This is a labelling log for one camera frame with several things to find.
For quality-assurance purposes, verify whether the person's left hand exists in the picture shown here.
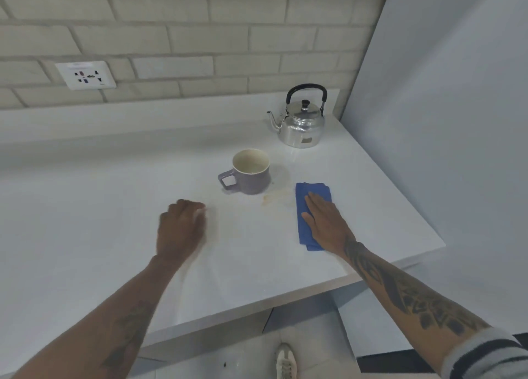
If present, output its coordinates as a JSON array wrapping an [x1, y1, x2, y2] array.
[[155, 199, 207, 265]]

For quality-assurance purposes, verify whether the person's right hand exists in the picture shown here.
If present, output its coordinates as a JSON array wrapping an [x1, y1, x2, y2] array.
[[301, 192, 357, 256]]

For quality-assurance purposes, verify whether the blue cleaning cloth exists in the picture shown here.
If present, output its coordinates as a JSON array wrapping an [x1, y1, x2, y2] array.
[[295, 182, 332, 252]]

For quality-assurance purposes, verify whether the person's right forearm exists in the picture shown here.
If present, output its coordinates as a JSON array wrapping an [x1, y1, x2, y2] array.
[[342, 238, 492, 373]]

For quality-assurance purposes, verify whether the person's left forearm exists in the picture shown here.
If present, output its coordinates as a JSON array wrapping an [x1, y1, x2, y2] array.
[[10, 256, 183, 379]]

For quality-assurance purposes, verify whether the brown liquid spill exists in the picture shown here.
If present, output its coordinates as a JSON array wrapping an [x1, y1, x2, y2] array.
[[262, 189, 296, 207]]

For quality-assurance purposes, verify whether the grey ceramic mug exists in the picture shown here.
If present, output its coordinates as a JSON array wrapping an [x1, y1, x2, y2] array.
[[218, 149, 271, 195]]

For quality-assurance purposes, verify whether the silver metal kettle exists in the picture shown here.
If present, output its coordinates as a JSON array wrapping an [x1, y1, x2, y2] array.
[[267, 84, 328, 148]]

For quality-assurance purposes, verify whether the white shoe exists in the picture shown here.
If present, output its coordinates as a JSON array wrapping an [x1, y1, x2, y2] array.
[[275, 343, 298, 379]]

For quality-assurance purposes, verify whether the striped grey sleeve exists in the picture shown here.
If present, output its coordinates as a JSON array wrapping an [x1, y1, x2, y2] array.
[[441, 328, 528, 379]]

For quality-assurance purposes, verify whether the white wall power socket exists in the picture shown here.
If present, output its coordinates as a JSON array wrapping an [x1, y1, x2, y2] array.
[[55, 61, 117, 91]]

